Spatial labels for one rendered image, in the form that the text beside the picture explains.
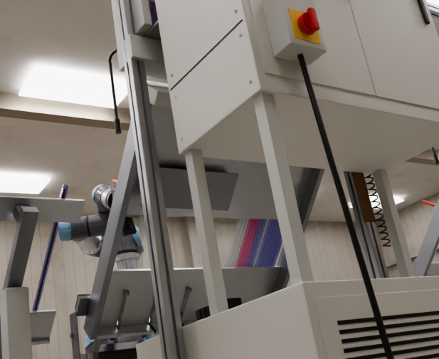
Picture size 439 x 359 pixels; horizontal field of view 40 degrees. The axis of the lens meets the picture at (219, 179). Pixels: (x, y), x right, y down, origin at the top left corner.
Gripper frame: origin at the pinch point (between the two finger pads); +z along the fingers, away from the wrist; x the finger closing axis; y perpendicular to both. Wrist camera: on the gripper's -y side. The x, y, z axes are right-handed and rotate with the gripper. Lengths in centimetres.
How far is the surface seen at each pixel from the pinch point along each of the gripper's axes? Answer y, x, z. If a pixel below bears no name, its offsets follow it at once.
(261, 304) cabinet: -2, -11, 81
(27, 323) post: -18.4, -41.0, 16.9
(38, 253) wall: -253, 173, -910
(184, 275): -20.0, 10.2, 6.5
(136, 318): -30.7, -5.9, 3.6
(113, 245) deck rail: -3.1, -15.2, 15.3
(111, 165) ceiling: -91, 263, -742
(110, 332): -31.8, -15.6, 6.2
